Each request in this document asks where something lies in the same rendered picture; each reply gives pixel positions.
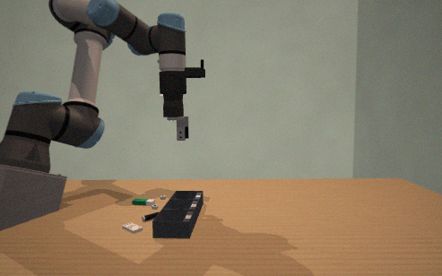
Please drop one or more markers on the white domino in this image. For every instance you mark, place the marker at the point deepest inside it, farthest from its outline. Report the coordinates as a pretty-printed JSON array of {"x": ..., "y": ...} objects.
[{"x": 132, "y": 227}]

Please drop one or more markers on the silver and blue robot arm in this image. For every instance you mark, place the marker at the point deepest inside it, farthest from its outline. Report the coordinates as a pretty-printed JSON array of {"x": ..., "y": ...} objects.
[{"x": 38, "y": 117}]

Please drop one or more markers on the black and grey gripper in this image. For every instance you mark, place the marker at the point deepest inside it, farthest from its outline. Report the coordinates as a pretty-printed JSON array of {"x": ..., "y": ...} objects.
[{"x": 173, "y": 85}]

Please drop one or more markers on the green and white eraser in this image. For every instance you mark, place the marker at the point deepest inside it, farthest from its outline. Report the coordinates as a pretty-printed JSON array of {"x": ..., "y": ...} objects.
[{"x": 147, "y": 202}]

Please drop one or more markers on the dark grey rack of three bins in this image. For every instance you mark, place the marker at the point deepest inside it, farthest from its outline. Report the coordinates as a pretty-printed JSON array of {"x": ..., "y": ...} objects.
[{"x": 178, "y": 216}]

